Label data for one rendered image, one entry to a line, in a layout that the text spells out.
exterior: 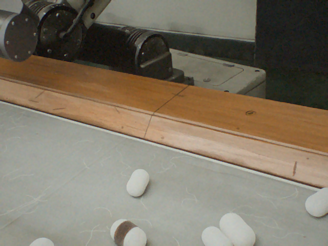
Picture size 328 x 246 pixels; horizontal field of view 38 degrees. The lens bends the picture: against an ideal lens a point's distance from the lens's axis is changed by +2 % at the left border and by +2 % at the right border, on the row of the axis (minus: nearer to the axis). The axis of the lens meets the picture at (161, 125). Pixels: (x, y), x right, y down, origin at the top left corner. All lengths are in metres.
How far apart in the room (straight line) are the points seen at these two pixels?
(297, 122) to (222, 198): 0.13
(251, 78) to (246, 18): 1.31
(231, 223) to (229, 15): 2.31
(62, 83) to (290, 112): 0.32
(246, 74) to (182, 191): 0.92
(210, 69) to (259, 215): 1.00
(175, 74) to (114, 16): 1.88
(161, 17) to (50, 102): 2.26
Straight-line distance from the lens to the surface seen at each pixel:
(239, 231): 0.40
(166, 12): 2.87
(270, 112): 0.56
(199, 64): 1.45
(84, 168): 0.53
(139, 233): 0.41
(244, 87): 1.30
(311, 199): 0.44
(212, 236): 0.40
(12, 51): 0.59
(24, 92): 0.71
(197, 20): 2.77
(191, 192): 0.47
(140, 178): 0.47
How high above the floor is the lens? 1.03
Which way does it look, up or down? 30 degrees down
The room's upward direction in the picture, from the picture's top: 6 degrees counter-clockwise
